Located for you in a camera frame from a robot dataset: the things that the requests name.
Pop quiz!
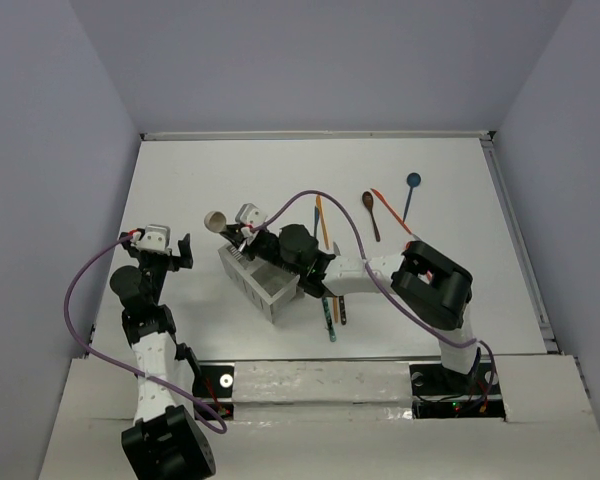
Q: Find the beige spoon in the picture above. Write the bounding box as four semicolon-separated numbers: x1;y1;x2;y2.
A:
203;211;228;234

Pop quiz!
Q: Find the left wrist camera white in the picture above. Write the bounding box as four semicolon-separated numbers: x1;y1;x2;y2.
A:
136;224;171;254

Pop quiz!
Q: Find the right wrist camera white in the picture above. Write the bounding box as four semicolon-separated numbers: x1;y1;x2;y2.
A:
235;203;268;229

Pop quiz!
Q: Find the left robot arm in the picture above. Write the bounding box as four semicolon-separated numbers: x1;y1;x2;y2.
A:
109;224;216;479

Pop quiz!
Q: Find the blue knife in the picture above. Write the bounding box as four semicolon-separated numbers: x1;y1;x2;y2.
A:
313;206;320;239

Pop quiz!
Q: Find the orange knife upper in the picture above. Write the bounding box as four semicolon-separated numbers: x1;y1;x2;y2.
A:
315;195;331;250

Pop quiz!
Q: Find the teal patterned handle knife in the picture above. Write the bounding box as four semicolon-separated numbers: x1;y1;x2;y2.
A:
321;298;337;342

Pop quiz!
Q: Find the brown spoon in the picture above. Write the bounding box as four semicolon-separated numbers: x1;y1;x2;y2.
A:
361;190;381;242

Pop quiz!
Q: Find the orange knife lower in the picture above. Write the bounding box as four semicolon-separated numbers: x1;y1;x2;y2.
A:
332;297;340;324

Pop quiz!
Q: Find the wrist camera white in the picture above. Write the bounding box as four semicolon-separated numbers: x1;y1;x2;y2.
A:
235;203;268;229
136;224;171;254

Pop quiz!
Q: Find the red-orange knife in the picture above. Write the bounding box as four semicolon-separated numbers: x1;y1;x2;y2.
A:
370;188;419;239

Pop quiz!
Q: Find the white utensil caddy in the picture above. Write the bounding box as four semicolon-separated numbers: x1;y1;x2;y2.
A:
217;243;304;324

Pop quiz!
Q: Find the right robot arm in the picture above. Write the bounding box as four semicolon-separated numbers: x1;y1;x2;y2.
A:
221;224;480;392

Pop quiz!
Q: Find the dark handle steel knife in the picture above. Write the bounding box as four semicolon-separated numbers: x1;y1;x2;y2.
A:
333;240;347;326

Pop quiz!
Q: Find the white cardboard front cover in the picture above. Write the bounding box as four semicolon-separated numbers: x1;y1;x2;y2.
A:
38;354;600;480

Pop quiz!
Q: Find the orange knife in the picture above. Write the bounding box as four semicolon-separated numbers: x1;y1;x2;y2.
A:
315;195;331;250
332;297;340;324

